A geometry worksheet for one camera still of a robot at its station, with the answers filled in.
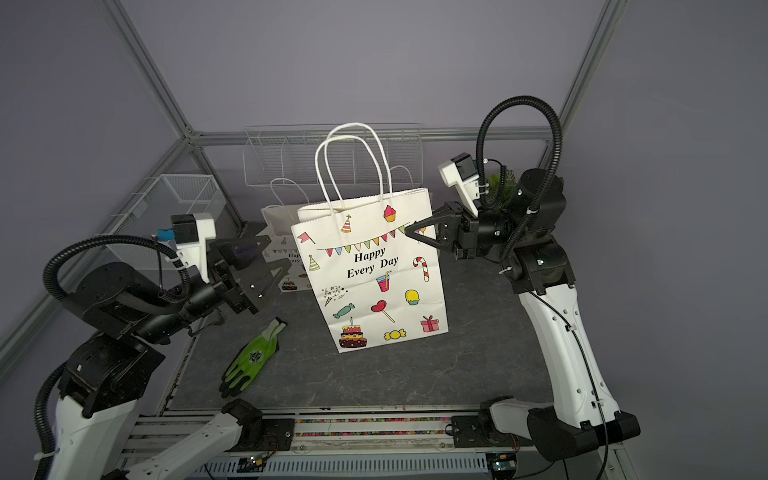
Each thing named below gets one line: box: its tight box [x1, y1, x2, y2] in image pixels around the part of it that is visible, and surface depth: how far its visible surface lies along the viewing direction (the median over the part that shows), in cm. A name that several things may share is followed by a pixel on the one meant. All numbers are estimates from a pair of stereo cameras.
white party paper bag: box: [291, 123, 449, 353], surface depth 48 cm
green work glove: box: [219, 317, 287, 399], surface depth 86 cm
